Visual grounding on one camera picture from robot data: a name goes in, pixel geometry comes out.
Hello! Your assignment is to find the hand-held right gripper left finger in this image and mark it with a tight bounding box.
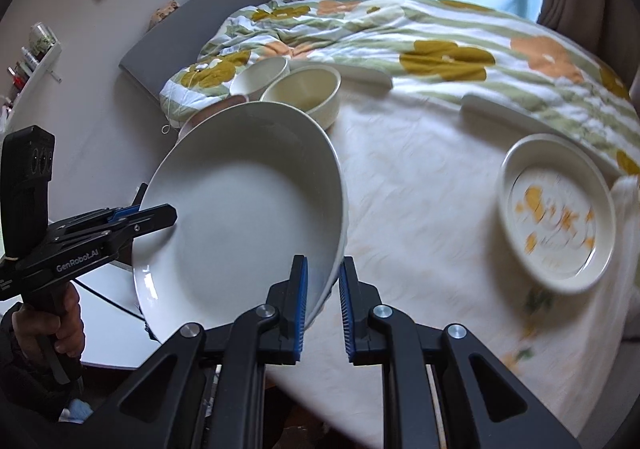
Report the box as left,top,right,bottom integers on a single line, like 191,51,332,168
55,255,308,449

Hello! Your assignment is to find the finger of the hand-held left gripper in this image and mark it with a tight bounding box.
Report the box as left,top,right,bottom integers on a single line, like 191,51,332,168
102,204,178,255
47,183,148,242

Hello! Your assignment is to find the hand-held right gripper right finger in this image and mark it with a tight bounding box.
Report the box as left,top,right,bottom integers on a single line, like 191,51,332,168
337,256,583,449

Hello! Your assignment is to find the large white plate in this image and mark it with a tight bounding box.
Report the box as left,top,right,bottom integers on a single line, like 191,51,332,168
131,100,349,345

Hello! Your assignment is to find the white bowl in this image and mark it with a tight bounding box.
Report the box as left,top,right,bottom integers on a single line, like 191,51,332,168
229,56,292,102

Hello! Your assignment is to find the person's left forearm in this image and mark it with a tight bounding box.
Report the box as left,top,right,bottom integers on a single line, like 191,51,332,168
0,314,81,425

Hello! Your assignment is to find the person's left hand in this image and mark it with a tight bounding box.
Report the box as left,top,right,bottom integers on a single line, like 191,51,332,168
11,285,86,370

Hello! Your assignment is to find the pink plate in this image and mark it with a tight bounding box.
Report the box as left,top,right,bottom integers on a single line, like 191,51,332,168
177,96,251,140

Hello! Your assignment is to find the clear jar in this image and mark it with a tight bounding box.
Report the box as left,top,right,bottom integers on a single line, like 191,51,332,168
30,22,57,55

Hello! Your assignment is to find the cream floral tablecloth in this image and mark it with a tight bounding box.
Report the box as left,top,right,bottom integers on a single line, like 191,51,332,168
270,64,640,435

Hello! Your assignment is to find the cream straight-sided bowl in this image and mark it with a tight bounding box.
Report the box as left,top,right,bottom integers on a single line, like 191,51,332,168
260,65,343,131

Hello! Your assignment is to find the light blue cloth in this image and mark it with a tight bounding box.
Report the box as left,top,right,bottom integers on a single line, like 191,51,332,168
60,399,96,425

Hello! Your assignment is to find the small patterned cushion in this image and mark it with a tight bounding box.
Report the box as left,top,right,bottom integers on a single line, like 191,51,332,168
151,0,180,25

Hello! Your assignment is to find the grey mattress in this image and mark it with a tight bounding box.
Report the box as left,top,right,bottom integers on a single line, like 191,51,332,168
118,0,286,110

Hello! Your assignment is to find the duck print plate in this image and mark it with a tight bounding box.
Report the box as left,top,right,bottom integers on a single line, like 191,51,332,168
497,133,617,294

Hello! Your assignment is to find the floral striped blanket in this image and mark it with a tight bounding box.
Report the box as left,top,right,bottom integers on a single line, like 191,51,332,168
160,0,640,177

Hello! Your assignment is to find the black cable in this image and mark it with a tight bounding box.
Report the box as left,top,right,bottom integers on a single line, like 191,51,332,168
75,279,148,327

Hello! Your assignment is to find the white wall shelf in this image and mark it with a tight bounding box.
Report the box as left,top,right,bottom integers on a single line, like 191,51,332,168
0,36,63,130

